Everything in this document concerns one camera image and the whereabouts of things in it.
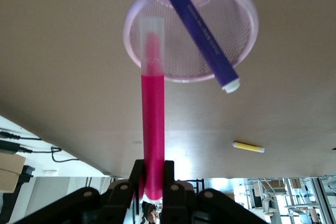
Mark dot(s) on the black power adapter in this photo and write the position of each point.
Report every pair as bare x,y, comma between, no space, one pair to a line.
8,147

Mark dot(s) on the purple marker pen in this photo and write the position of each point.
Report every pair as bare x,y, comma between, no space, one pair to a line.
204,37

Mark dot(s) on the large cardboard box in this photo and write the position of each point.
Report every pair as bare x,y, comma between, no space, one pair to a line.
8,182

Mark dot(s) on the brown table mat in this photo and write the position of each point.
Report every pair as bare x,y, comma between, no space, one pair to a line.
65,64

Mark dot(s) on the yellow highlighter pen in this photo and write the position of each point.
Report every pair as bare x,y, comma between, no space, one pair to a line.
248,147

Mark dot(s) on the metal storage shelf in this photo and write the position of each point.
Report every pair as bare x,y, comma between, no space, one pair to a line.
302,197

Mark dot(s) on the black furniture piece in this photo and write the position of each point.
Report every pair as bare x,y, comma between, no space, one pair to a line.
26,176

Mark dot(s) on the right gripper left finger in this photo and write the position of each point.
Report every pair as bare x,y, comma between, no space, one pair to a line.
120,197

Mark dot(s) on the pink mesh pen holder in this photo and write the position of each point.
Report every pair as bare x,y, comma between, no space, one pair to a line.
181,51

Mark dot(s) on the small cardboard box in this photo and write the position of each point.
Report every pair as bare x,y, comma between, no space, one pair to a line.
11,163

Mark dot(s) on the pink highlighter pen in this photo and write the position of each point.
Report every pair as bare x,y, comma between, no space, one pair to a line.
153,116

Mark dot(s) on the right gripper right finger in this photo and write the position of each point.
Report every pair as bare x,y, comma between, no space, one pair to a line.
176,200

